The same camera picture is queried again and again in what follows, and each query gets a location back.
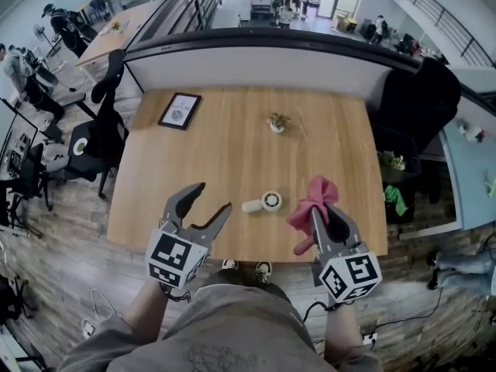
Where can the light wooden table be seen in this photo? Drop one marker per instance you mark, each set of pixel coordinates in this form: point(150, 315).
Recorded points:
point(116, 39)

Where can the black metal railing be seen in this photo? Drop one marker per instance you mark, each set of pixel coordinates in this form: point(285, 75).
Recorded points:
point(441, 10)

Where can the small potted plant white pot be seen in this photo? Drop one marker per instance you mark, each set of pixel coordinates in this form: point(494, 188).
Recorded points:
point(279, 122)

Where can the person's right shoe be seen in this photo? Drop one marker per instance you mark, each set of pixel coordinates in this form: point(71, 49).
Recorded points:
point(264, 271)

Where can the red cloth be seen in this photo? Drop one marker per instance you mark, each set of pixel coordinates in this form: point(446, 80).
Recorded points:
point(315, 198)

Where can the green cloth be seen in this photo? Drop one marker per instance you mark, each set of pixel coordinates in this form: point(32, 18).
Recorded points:
point(395, 200)

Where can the small white handheld fan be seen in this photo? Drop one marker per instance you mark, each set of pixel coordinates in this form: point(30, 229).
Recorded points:
point(269, 202)

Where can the person's shoe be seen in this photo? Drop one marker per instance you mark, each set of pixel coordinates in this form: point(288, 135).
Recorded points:
point(264, 271)
point(229, 264)

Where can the person's right forearm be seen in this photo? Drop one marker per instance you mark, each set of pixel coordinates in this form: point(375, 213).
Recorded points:
point(343, 331)

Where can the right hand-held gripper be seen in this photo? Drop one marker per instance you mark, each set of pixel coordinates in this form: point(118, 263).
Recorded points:
point(348, 275)

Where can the light blue table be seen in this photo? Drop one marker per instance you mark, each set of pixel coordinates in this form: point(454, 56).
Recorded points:
point(472, 176)

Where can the person's grey shirt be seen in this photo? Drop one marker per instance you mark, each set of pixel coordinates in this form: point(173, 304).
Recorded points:
point(232, 335)

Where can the black office chair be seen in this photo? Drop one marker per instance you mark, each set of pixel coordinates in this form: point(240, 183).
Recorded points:
point(27, 169)
point(104, 130)
point(418, 103)

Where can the green and white plate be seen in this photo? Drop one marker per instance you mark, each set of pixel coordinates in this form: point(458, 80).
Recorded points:
point(80, 145)

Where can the small flower pot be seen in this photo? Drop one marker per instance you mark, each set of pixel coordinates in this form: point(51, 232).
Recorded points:
point(470, 131)

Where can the person's dark shorts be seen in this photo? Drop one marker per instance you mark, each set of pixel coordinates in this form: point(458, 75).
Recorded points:
point(279, 291)

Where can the person's left forearm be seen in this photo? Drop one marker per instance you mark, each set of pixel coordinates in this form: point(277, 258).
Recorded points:
point(145, 308)

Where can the black picture frame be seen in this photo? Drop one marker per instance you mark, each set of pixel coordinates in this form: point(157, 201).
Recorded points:
point(180, 111)

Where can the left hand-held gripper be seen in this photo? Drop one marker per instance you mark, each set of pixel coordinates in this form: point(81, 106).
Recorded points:
point(174, 256)

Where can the white power strip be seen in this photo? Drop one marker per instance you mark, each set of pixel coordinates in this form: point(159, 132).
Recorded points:
point(369, 337)

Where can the person's left shoe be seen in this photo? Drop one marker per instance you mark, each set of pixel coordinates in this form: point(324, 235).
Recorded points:
point(229, 264)

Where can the potted green plant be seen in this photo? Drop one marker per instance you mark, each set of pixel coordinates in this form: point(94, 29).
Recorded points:
point(392, 161)

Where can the standing floor fan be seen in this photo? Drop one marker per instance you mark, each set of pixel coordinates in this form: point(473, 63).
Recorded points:
point(38, 33)

